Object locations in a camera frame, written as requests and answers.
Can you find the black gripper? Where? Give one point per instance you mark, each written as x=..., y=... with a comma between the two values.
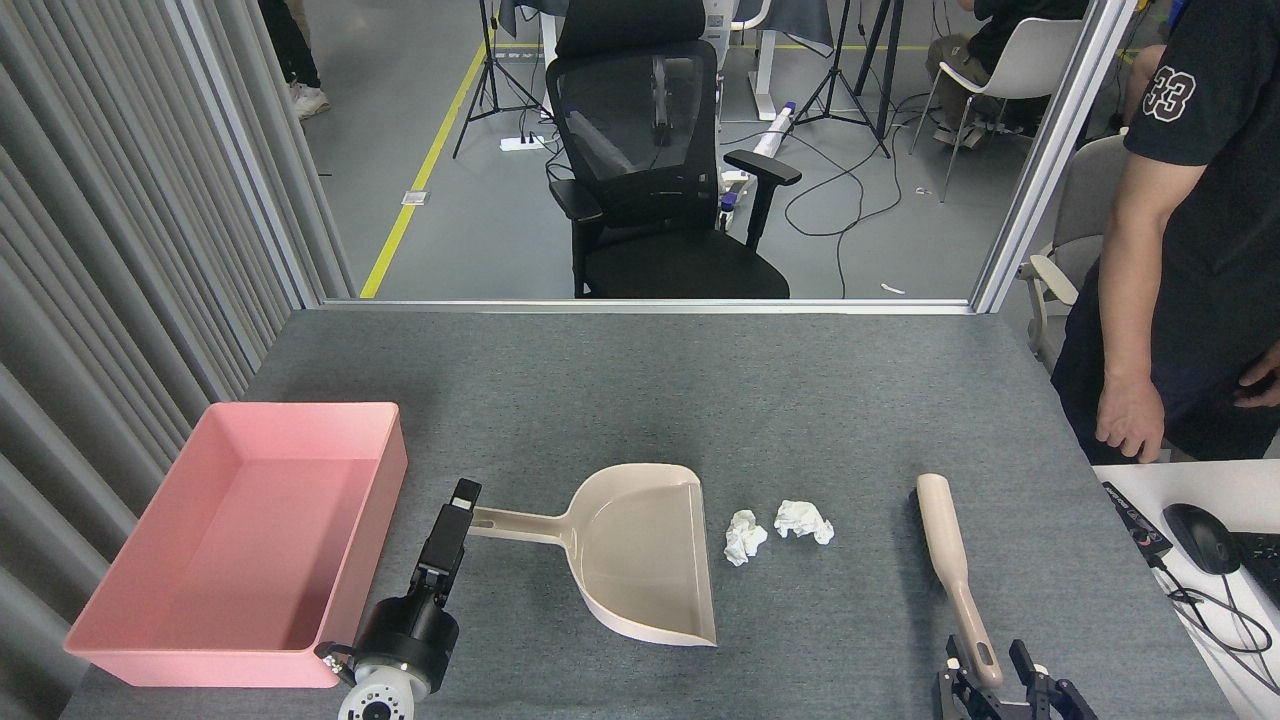
x=410, y=630

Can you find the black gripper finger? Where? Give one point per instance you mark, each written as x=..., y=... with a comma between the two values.
x=1050, y=700
x=955, y=695

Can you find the beige hand brush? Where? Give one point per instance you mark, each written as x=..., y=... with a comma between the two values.
x=945, y=540

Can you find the beige plastic dustpan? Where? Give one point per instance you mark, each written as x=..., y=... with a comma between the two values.
x=640, y=550

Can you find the black computer mouse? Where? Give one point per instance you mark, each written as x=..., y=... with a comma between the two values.
x=1200, y=538

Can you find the white tissue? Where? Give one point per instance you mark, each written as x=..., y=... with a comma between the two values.
x=742, y=538
x=803, y=520

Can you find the person's right forearm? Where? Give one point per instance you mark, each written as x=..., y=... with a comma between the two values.
x=1125, y=310

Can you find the pink plastic bin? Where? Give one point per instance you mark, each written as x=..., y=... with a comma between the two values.
x=230, y=520

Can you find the person's right hand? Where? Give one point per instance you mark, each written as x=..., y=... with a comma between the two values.
x=1130, y=415

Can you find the person's left hand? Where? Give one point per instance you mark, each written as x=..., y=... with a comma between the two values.
x=1265, y=390

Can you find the slim black device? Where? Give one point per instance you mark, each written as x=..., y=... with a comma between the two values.
x=1135, y=518

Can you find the white side table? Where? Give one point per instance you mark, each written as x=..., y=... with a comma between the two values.
x=1150, y=478

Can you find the black keyboard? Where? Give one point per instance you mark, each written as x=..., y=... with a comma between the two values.
x=1262, y=565

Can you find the metal floor socket plate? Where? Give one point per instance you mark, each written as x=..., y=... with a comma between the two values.
x=415, y=197

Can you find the black mesh office chair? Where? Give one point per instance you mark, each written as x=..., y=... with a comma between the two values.
x=690, y=265

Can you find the white power strip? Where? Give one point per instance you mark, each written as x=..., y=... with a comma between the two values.
x=522, y=143

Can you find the grey pleated curtain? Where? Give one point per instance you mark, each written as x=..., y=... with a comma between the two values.
x=80, y=250

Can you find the black tripod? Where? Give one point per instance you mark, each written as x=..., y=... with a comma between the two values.
x=886, y=80
x=489, y=50

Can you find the grey office chair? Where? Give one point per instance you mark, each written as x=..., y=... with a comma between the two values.
x=1085, y=200

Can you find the walking person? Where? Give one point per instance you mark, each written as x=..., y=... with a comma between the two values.
x=290, y=50

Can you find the standing person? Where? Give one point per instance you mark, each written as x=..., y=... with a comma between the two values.
x=1220, y=200

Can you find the white purple tube device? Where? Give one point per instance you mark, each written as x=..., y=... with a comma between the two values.
x=775, y=130

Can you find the white shell chair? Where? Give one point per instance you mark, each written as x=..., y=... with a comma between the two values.
x=1030, y=65

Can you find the seated person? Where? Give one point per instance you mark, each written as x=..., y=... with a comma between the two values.
x=1000, y=40

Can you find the silver aluminium frame rail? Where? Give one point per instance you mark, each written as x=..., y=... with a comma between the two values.
x=650, y=305

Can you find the silver aluminium frame post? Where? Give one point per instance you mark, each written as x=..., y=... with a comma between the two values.
x=245, y=150
x=1055, y=160

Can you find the white desk frame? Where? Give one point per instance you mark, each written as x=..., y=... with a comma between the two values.
x=765, y=60

